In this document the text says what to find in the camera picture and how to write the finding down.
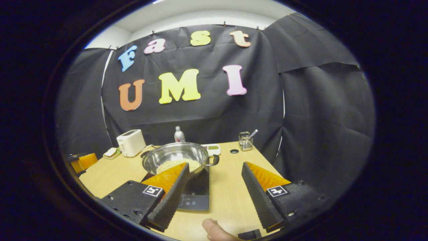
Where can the pile of yellow soybeans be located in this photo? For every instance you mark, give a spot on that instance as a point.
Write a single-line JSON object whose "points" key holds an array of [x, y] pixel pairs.
{"points": [[194, 165]]}

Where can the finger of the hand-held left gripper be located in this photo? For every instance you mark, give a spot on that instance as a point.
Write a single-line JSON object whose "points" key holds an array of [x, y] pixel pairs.
{"points": [[87, 160]]}

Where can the stainless steel pot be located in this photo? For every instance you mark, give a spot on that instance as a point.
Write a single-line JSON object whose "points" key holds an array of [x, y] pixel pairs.
{"points": [[174, 152]]}

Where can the black backdrop cloth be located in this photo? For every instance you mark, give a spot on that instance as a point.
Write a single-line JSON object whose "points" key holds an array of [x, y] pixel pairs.
{"points": [[200, 117]]}

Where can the metal spoon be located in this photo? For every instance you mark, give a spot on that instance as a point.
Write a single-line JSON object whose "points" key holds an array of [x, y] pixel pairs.
{"points": [[254, 133]]}

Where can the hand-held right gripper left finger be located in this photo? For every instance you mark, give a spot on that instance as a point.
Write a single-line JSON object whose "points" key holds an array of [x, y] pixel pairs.
{"points": [[170, 201]]}

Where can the white divided snack tray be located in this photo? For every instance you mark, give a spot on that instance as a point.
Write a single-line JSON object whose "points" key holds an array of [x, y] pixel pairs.
{"points": [[214, 149]]}

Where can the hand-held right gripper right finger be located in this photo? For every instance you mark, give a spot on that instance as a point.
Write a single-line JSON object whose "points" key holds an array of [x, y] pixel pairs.
{"points": [[257, 201]]}

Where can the black induction cooktop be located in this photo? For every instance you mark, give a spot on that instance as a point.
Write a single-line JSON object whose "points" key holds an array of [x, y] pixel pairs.
{"points": [[197, 194]]}

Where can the ceiling light panel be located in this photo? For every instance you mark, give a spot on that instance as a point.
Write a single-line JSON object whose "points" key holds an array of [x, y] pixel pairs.
{"points": [[158, 1]]}

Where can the sandwich with lettuce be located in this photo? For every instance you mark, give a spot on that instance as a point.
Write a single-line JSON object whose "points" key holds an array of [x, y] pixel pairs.
{"points": [[109, 152]]}

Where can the silver patterned metal bottle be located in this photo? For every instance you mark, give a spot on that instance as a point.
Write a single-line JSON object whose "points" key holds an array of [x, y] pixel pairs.
{"points": [[179, 136]]}

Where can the white toaster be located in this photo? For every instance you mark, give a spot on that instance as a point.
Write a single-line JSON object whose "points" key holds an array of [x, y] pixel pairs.
{"points": [[132, 144]]}

